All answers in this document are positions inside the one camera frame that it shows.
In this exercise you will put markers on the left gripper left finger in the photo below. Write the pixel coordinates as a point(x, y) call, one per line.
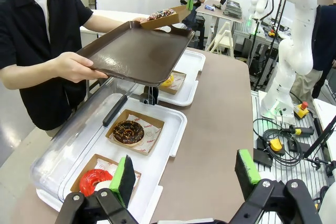
point(123, 176)

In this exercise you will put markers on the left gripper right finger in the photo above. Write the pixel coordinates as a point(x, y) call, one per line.
point(246, 171)

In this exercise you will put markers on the red glazed donut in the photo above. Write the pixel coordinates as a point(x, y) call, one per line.
point(94, 161)
point(90, 179)

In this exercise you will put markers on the purple sprinkled donut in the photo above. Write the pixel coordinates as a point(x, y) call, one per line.
point(161, 14)

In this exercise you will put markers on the dark brown serving tray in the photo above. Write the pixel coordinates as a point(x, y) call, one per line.
point(136, 51)

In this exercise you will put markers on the person's left forearm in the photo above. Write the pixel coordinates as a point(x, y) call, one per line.
point(110, 24)

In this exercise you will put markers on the person's right forearm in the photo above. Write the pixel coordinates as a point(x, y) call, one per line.
point(29, 77)

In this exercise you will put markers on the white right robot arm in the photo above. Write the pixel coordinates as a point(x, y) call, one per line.
point(296, 37)

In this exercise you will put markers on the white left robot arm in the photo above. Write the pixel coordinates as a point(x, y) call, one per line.
point(328, 205)

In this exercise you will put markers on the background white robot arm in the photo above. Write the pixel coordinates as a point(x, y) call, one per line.
point(258, 1)

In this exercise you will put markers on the chocolate sprinkled donut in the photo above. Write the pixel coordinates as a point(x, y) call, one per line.
point(128, 132)

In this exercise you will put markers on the chocolate donut in box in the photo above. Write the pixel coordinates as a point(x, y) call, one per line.
point(153, 127)

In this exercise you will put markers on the yellow glazed donut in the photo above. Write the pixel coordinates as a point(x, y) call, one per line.
point(168, 81)

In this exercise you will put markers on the person in black shirt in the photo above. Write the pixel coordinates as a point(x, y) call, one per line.
point(21, 24)

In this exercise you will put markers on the person's left hand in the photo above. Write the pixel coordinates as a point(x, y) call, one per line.
point(139, 20)

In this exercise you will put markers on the person's right hand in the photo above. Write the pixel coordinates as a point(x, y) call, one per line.
point(73, 66)

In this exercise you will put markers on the blue drink can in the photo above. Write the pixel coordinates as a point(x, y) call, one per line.
point(210, 7)

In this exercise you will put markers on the brown top background table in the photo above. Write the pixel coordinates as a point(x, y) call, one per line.
point(210, 11)

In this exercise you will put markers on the white printed paper liner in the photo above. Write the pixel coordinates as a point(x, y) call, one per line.
point(105, 167)
point(178, 79)
point(151, 136)

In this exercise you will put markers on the black rectangular box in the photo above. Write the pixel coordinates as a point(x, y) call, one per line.
point(295, 146)
point(262, 157)

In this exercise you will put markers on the stack of grey trays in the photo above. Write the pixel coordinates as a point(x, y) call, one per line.
point(232, 9)

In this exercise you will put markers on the white perforated mounting platform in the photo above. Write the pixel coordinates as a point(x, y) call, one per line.
point(302, 171)

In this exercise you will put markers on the clear plastic display lid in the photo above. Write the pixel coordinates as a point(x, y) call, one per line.
point(73, 134)

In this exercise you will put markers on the white plastic display tray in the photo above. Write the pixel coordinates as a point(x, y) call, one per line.
point(191, 77)
point(173, 129)

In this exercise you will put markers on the black tripod rod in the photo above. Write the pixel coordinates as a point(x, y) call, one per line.
point(320, 140)

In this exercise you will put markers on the yellow red emergency stop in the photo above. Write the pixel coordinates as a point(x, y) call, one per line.
point(302, 110)

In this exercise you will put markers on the large white table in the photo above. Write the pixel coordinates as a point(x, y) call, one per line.
point(115, 15)

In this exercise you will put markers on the bystander in khaki trousers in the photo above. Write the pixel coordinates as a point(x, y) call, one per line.
point(325, 37)

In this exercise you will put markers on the white frame stand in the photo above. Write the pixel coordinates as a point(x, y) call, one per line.
point(223, 37)

